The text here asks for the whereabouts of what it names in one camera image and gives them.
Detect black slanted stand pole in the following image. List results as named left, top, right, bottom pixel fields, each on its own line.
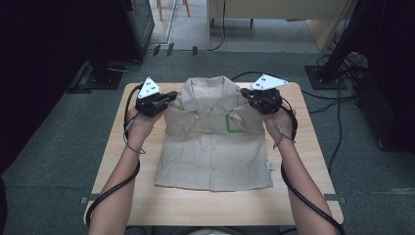
left=321, top=0, right=371, bottom=82

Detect person's right hand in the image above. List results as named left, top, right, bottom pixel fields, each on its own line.
left=262, top=106, right=299, bottom=146

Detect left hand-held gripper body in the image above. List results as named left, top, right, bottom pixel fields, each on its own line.
left=134, top=76, right=171, bottom=118

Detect light wooden desk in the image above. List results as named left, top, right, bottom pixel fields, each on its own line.
left=207, top=0, right=360, bottom=52

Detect long black floor cable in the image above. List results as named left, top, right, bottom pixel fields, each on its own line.
left=229, top=70, right=357, bottom=101

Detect black hanging cable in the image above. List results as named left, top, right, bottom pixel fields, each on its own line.
left=207, top=0, right=228, bottom=52

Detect person's left hand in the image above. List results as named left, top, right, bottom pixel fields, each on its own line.
left=124, top=106, right=164, bottom=150

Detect black box on floor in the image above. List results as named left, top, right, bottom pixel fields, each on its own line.
left=353, top=70, right=415, bottom=154

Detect dark glass-fronted cabinet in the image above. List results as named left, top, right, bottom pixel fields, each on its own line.
left=120, top=0, right=157, bottom=62

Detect thin black floor cable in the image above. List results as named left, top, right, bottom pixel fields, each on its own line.
left=327, top=77, right=345, bottom=174

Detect black square stand base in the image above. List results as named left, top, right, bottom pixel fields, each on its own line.
left=304, top=65, right=348, bottom=91

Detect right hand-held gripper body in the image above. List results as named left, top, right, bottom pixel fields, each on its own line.
left=247, top=73, right=290, bottom=116

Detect beige short-sleeved shirt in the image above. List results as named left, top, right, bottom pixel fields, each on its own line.
left=153, top=74, right=275, bottom=193

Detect wooden chair legs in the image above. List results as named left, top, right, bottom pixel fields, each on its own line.
left=156, top=0, right=192, bottom=22

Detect grey table edge bracket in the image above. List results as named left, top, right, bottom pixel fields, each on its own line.
left=79, top=192, right=104, bottom=206
left=323, top=193, right=347, bottom=206

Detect black flat stand base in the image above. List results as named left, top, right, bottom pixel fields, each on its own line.
left=66, top=60, right=124, bottom=95

